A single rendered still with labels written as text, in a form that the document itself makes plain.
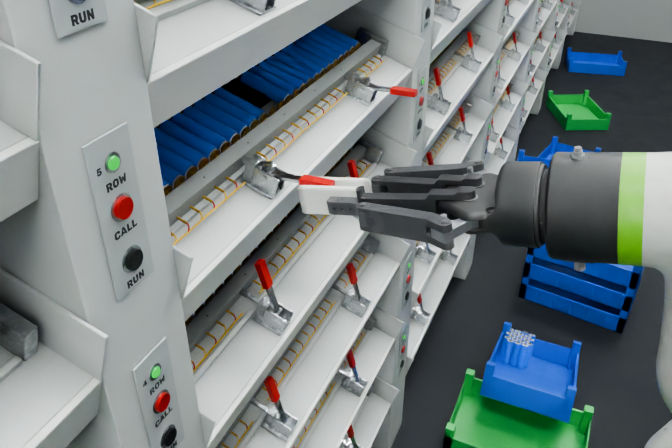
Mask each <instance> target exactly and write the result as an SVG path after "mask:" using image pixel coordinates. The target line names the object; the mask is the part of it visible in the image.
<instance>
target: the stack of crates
mask: <svg viewBox="0 0 672 448"><path fill-rule="evenodd" d="M585 266H586V269H585V270H584V271H581V272H580V271H576V270H574V262H566V261H561V260H555V259H551V258H550V257H549V255H548V254H547V250H546V244H544V245H543V246H541V247H540V248H528V250H527V255H526V260H525V265H524V271H523V276H522V282H521V287H520V292H519V297H520V298H523V299H526V300H529V301H531V302H534V303H537V304H540V305H542V306H545V307H548V308H551V309H554V310H556V311H559V312H562V313H565V314H568V315H570V316H573V317H576V318H579V319H581V320H584V321H587V322H590V323H593V324H595V325H598V326H601V327H604V328H606V329H609V330H612V331H615V332H618V333H620V334H622V332H623V329H624V327H625V324H626V321H627V318H628V316H629V313H630V310H631V308H632V305H633V302H634V300H635V297H636V294H637V291H638V287H639V284H640V281H641V278H642V274H643V271H644V268H645V267H642V266H630V265H618V264H605V263H593V264H591V263H585Z"/></svg>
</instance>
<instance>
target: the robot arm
mask: <svg viewBox="0 0 672 448"><path fill-rule="evenodd" d="M321 178H326V179H331V180H335V186H321V185H300V186H299V187H298V188H297V190H298V194H299V198H300V203H301V207H302V212H303V213H305V214H324V215H343V216H358V219H359V224H360V229H361V230H362V231H367V232H372V233H377V234H383V235H388V236H393V237H399V238H404V239H409V240H415V241H420V242H425V243H430V244H432V245H434V246H436V247H438V248H440V249H442V250H451V249H453V248H454V247H455V245H454V239H455V238H456V237H458V236H460V235H462V234H463V233H466V234H472V235H473V234H475V235H476V234H481V233H489V232H491V233H493V234H495V235H496V236H497V238H498V240H499V242H500V243H501V244H502V245H504V246H513V247H527V248H540V247H541V246H543V245H544V244H546V250H547V254H548V255H549V257H550V258H551V259H555V260H561V261H566V262H574V270H576V271H580V272H581V271H584V270H585V269H586V266H585V263H591V264H593V263H605V264H618V265H630V266H642V267H652V268H655V269H657V270H659V271H660V272H661V273H662V274H663V276H664V280H665V295H664V307H663V317H662V326H661V333H660V340H659V347H658V353H657V359H656V378H657V383H658V387H659V390H660V393H661V396H662V398H663V400H664V402H665V403H666V405H667V407H668V408H669V410H670V411H671V412H672V152H583V150H582V147H581V146H575V147H574V150H573V152H556V153H555V154H554V155H553V156H552V158H551V160H550V164H549V169H548V166H547V165H546V164H544V162H542V161H508V162H505V163H504V164H503V165H502V166H501V168H500V170H499V173H498V175H497V174H494V173H486V172H485V170H484V161H483V160H473V161H468V162H463V163H457V164H441V165H424V166H408V167H392V168H386V169H385V170H384V175H383V176H382V175H377V176H374V177H372V178H371V179H369V178H348V177H321ZM644 448H672V420H670V421H669V422H668V423H667V424H666V425H665V426H664V427H662V428H661V429H660V430H659V431H658V432H656V433H655V434H654V435H653V436H652V437H651V438H650V439H649V440H648V442H647V443H646V445H645V447H644Z"/></svg>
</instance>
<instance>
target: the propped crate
mask: <svg viewBox="0 0 672 448"><path fill-rule="evenodd" d="M511 327H512V323H510V322H506V321H505V322H504V325H503V330H502V332H501V335H500V337H499V339H498V342H497V344H496V346H495V349H494V351H493V353H492V355H491V358H490V360H489V361H487V363H486V367H485V372H484V376H483V381H482V386H481V391H480V395H483V396H486V397H489V398H492V399H495V400H498V401H501V402H504V403H508V404H511V405H514V406H517V407H520V408H523V409H526V410H529V411H532V412H536V413H539V414H542V415H545V416H548V417H551V418H554V419H557V420H560V421H564V422H567V423H569V420H570V416H571V412H572V408H573V404H574V400H575V395H576V391H577V388H576V383H577V373H578V364H579V352H580V348H581V342H578V341H575V340H574V341H573V345H572V349H571V348H567V347H564V346H560V345H557V344H553V343H549V342H546V341H542V340H539V339H535V341H534V346H533V350H532V355H531V358H530V362H529V366H528V367H524V368H523V369H520V368H518V367H517V366H515V367H514V366H511V365H510V363H509V364H504V363H503V362H502V360H500V354H501V349H502V345H503V340H504V336H505V335H506V332H508V330H511Z"/></svg>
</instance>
